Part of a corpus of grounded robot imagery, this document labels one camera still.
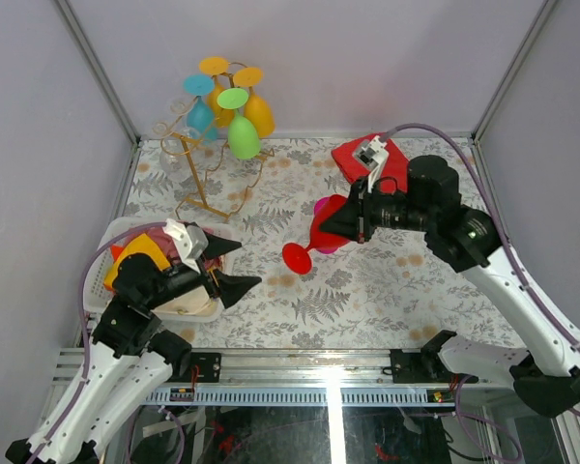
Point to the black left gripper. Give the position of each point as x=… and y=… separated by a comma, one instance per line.
x=232, y=288

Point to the orange plastic wine glass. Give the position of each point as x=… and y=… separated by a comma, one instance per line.
x=256, y=109
x=216, y=67

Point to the red plastic wine glass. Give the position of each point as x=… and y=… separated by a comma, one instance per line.
x=296, y=257

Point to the grey cable duct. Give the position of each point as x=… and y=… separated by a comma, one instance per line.
x=304, y=397

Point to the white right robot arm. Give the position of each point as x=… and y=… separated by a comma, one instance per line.
x=545, y=373

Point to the clear wine glass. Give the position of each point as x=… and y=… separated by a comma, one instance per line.
x=174, y=134

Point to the front orange plastic wine glass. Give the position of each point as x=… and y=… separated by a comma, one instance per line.
x=256, y=109

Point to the green plastic wine glass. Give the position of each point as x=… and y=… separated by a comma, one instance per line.
x=242, y=136

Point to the white plastic basket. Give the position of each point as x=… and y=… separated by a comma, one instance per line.
x=96, y=296

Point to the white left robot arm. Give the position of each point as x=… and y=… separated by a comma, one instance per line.
x=129, y=354

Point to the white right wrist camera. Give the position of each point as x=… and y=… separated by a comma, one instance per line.
x=372, y=154

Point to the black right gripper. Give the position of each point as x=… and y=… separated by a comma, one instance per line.
x=347, y=220

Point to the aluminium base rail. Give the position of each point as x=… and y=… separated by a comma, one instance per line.
x=362, y=368

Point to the rear orange plastic wine glass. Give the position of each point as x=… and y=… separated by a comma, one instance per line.
x=216, y=67

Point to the teal plastic wine glass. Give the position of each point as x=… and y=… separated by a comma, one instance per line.
x=201, y=117

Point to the gold wire wine glass rack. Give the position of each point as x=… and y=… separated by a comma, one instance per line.
x=207, y=158

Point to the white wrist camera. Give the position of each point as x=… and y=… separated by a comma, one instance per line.
x=189, y=240
x=372, y=154

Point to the cream cloth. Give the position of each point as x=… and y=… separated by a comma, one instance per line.
x=196, y=303

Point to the magenta plastic wine glass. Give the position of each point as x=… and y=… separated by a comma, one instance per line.
x=325, y=242

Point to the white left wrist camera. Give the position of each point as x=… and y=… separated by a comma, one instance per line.
x=189, y=240

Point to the red folded cloth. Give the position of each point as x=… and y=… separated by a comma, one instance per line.
x=352, y=170

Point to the pink crumpled cloth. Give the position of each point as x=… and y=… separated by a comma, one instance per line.
x=167, y=248

